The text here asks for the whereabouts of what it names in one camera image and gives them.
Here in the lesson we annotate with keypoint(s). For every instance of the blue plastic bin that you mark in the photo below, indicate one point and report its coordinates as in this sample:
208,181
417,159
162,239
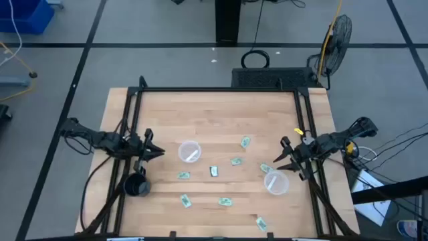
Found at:
23,15

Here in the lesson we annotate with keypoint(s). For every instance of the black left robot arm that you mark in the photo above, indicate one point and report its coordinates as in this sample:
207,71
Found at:
100,139

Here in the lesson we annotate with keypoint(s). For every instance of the black floor fan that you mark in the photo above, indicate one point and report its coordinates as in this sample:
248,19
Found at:
336,43

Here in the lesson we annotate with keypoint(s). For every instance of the white blue shoe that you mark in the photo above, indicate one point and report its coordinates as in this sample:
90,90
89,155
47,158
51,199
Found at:
406,228

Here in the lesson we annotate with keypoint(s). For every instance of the yellow connector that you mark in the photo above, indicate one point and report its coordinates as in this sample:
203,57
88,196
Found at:
349,148

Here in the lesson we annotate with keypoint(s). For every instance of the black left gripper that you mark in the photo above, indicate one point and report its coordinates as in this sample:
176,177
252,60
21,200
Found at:
137,147

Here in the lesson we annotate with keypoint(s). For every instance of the black mug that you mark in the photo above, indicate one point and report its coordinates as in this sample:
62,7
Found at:
135,185

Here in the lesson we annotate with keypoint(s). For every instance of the white paper sheet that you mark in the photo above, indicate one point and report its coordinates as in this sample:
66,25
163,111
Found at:
371,201

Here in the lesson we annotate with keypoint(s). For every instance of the yellow tag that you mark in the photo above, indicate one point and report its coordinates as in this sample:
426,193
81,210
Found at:
298,131

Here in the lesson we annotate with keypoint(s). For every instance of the grey floor base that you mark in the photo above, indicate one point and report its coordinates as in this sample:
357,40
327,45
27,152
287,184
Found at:
13,80

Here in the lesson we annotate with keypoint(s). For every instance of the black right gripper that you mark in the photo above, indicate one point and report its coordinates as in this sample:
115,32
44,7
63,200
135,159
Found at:
306,152

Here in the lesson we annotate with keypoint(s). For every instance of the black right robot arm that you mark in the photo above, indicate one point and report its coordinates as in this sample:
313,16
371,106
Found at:
334,140

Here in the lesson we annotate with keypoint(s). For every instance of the clear plastic bowl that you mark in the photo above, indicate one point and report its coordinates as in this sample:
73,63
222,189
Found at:
184,147
282,185

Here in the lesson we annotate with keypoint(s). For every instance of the black aluminium rig frame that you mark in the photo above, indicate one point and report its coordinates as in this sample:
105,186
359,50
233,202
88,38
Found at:
217,89

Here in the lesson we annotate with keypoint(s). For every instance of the black pillar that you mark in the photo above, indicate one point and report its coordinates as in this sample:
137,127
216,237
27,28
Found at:
228,20

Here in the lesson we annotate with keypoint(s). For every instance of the black beam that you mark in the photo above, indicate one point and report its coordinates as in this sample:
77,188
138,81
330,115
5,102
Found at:
388,192

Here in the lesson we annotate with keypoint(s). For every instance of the dark sweetener packet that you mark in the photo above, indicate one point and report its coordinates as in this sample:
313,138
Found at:
214,171

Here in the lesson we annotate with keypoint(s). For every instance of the white sweetener packet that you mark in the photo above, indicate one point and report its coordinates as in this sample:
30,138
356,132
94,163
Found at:
272,181
192,155

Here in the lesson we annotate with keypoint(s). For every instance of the green white Truvia packet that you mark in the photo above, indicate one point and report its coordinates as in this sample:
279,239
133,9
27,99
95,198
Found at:
225,201
245,142
261,223
236,161
265,167
183,175
186,201

